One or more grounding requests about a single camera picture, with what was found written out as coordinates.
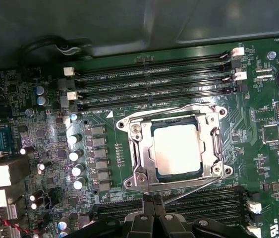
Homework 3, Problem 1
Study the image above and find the black looped cable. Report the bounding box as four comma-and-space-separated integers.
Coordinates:
20, 36, 93, 77

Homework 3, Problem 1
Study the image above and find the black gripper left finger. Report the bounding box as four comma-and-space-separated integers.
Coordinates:
65, 195, 155, 238

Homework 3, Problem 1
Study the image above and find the red black twisted wire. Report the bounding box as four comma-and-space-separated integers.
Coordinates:
0, 210, 42, 236

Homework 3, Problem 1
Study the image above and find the black RAM slot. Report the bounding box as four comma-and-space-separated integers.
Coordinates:
92, 204, 263, 224
59, 83, 248, 114
63, 47, 245, 77
92, 185, 248, 214
92, 195, 251, 220
57, 59, 241, 91
66, 70, 248, 101

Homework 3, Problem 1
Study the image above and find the metal socket cover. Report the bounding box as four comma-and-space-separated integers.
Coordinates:
128, 112, 226, 186

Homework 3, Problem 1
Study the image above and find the silver topped CPU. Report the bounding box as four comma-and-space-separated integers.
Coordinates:
151, 117, 204, 179

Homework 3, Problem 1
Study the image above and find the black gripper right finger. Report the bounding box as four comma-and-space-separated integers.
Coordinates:
154, 194, 254, 238

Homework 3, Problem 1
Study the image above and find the green motherboard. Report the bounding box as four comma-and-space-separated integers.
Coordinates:
0, 37, 279, 238

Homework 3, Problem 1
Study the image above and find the metal wire locking lever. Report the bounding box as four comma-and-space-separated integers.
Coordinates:
123, 102, 217, 124
163, 177, 222, 206

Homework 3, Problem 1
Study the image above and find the black PC case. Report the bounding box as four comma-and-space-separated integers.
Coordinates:
0, 0, 279, 105

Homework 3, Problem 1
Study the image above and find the CPU socket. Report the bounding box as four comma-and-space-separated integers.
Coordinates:
116, 101, 234, 194

